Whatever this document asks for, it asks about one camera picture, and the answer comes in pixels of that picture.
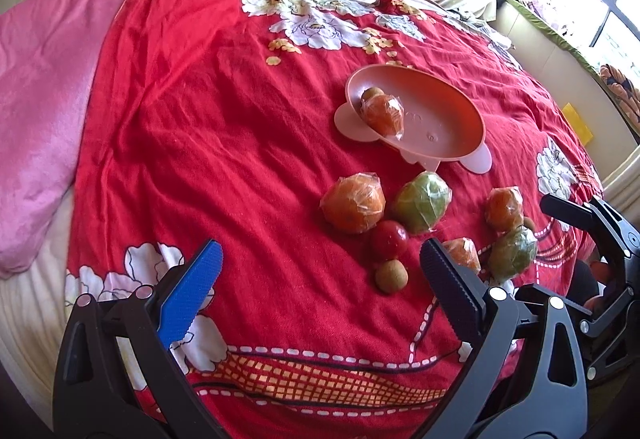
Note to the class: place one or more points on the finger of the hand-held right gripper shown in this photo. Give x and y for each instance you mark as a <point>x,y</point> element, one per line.
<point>590,321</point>
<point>565,211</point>

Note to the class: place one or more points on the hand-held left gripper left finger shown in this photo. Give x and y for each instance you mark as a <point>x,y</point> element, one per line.
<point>195,289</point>

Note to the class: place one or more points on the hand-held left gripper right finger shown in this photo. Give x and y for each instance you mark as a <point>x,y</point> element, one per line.
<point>450,289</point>

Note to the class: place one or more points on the plastic-wrapped orange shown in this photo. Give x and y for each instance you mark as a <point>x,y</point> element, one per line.
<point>352,204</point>
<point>505,209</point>
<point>382,114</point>
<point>462,256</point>

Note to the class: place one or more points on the plastic-wrapped dark green citrus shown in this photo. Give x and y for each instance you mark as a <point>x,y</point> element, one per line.
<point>512,251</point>

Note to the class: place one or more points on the small red tomato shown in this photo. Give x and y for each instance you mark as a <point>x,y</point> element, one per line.
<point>389,239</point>

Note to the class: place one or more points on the plastic-wrapped green apple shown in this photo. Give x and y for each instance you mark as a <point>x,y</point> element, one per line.
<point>421,201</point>

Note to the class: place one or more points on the pink plastic bowl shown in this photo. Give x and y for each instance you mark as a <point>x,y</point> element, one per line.
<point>440,119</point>

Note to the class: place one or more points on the yellow paper packet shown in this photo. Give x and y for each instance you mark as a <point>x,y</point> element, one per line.
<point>576,121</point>

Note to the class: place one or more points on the orange patterned blanket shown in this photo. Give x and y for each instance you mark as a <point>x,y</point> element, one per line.
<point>620,86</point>

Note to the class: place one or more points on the red floral blanket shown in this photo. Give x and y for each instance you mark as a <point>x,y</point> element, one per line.
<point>225,144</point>

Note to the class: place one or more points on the green-edged cushion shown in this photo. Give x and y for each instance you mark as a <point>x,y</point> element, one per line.
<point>555,31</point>

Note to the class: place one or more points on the white grey garment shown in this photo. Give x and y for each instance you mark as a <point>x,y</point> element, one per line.
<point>470,21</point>

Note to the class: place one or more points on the pink fleece blanket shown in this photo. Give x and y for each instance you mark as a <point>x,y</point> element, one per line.
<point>45,94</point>

